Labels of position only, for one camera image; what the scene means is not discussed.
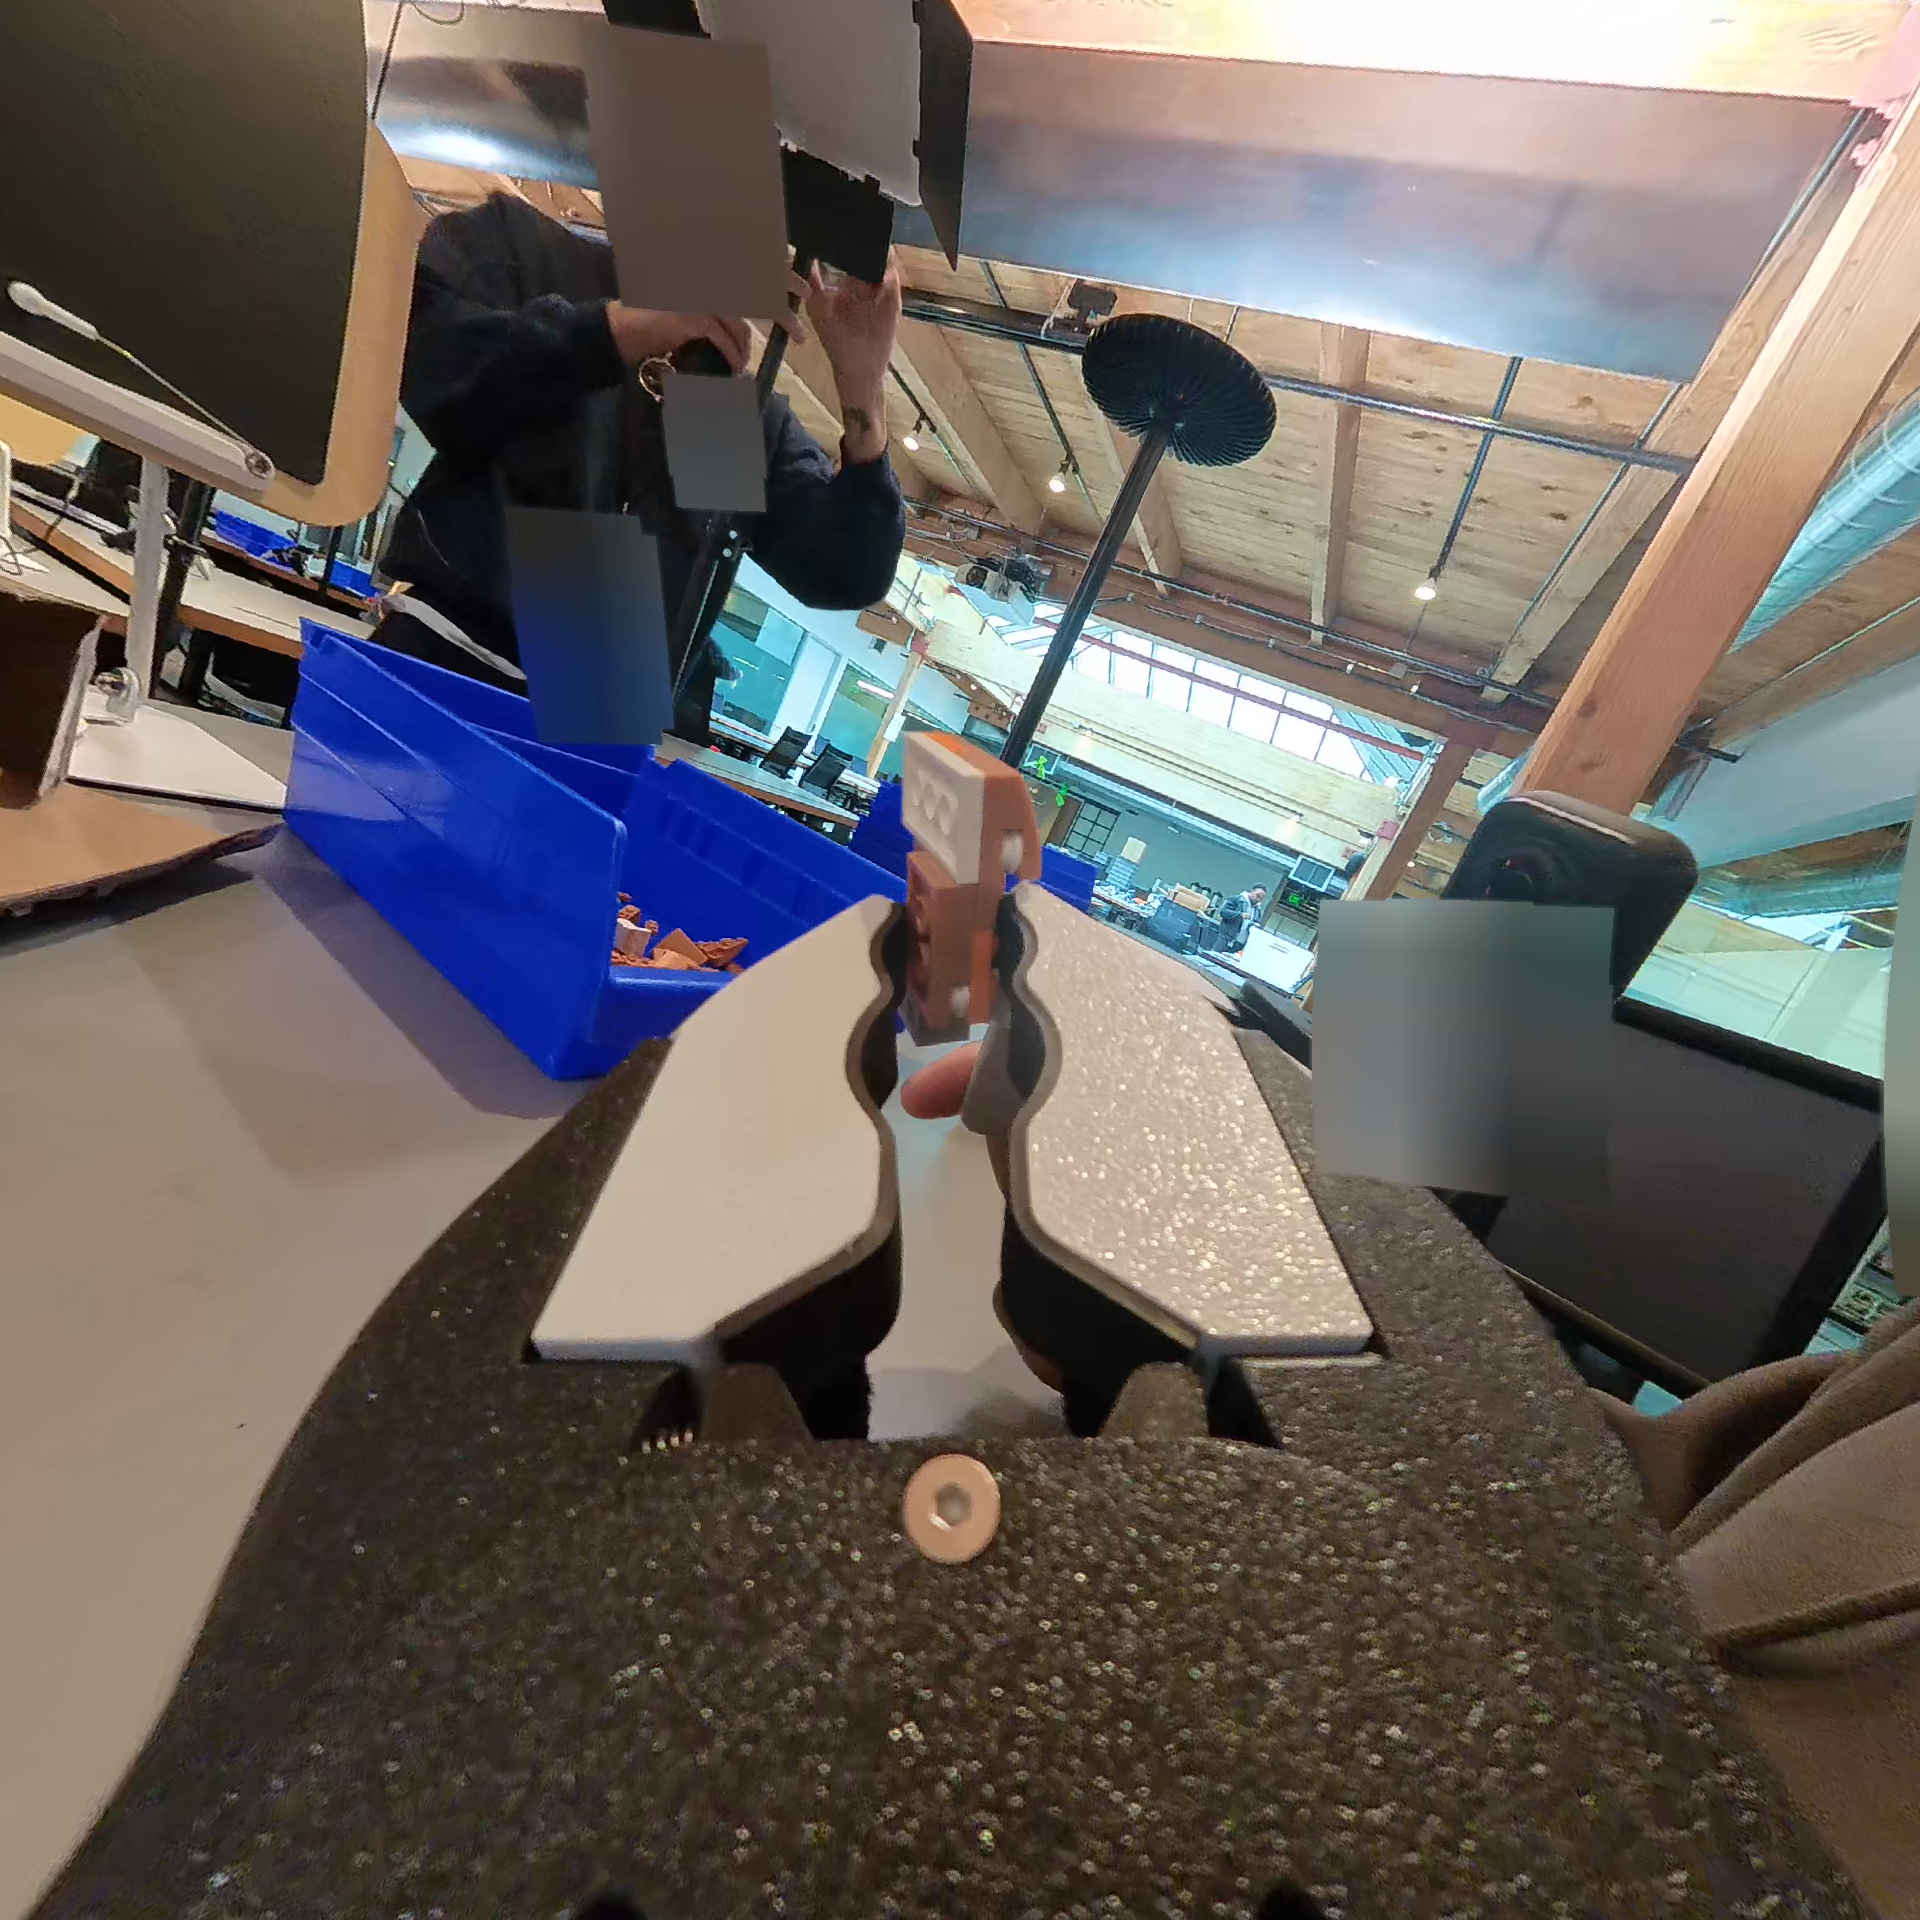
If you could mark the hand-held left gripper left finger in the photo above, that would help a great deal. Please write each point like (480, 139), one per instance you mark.
(736, 1186)

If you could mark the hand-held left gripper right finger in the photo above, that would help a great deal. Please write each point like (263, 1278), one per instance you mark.
(1178, 1186)

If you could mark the brown brick assembly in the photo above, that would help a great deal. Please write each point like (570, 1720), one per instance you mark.
(967, 871)

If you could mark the blue plastic bin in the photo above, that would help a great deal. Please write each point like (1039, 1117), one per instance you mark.
(510, 841)

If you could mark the pile of brown bricks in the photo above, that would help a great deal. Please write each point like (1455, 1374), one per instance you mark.
(676, 941)

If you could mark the stack of blue bins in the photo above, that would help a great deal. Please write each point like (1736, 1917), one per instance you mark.
(1053, 871)

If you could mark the black monitor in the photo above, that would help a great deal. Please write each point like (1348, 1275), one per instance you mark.
(1741, 1171)

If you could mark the black pole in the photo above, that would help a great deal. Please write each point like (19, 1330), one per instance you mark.
(1083, 602)

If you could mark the black ceiling lamp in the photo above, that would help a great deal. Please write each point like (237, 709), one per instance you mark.
(1180, 385)

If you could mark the ceiling projector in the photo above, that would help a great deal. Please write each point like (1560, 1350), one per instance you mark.
(1010, 583)

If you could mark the white screen stand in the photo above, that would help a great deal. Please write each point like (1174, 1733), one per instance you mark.
(151, 690)

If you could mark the grey tablet device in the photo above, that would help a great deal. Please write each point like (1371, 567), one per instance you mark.
(855, 106)

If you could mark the wood-framed black screen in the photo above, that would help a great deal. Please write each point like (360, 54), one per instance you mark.
(181, 211)

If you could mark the wooden post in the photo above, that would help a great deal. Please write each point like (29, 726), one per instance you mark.
(1727, 481)

